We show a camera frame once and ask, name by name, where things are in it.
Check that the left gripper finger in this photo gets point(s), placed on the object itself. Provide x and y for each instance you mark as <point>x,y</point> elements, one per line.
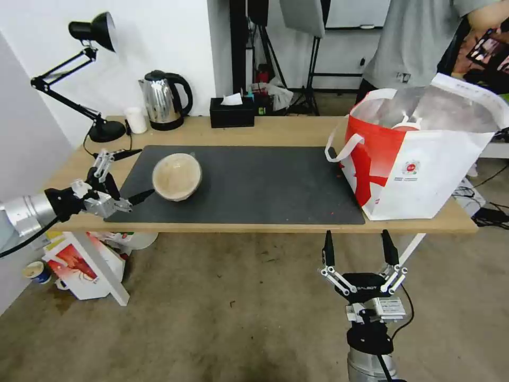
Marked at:
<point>139,197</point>
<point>105,161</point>

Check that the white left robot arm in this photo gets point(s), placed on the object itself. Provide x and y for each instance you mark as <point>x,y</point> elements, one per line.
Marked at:
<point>28,213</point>

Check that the red white takeout bag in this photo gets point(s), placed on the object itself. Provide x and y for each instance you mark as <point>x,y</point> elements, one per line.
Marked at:
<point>421,175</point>

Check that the blue paper cup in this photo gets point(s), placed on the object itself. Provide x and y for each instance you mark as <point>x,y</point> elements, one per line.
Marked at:
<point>37,273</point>

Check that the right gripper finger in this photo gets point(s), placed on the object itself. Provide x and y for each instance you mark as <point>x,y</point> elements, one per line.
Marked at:
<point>391,252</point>
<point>329,250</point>

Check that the smartphone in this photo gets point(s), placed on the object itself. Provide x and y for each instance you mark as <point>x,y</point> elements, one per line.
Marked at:
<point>488,49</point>

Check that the clear plastic bag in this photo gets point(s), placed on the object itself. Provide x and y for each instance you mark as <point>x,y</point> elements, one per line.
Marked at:
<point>276,95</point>

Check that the white tissue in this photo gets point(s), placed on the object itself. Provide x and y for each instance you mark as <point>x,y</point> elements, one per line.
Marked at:
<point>232,99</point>

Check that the black desk mat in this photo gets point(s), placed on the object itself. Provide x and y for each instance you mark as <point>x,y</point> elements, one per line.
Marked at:
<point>254,183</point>

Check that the black tissue box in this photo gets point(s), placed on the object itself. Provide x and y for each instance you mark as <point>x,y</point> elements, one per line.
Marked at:
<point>231,115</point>

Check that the wooden table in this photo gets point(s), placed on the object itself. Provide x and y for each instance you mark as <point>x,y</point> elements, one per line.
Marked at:
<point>278,228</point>

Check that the red small canister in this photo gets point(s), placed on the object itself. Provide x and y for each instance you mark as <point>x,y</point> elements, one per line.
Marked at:
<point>262,75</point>

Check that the red white printed bag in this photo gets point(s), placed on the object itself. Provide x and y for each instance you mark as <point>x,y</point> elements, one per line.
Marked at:
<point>85,260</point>

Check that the person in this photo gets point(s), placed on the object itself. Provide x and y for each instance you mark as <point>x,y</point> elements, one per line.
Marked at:
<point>409,43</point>

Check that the white paper cup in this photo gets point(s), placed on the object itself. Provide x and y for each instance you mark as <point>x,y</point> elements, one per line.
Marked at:
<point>137,120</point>

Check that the grey softbox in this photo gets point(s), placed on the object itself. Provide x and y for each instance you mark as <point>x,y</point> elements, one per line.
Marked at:
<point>304,14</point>

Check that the black light stand tripod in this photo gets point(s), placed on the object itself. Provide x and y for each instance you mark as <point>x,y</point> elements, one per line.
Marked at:
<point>268,55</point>

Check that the steel electric kettle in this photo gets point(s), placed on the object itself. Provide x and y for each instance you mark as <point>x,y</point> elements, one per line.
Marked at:
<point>161,101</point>

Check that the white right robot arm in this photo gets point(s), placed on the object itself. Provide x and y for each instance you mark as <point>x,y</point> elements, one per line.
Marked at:
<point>368,358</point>

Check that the beige paper bowl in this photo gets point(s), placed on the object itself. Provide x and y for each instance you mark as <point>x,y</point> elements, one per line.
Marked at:
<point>175,177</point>

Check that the black desk lamp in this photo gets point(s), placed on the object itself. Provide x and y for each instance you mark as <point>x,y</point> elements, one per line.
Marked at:
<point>95,28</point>

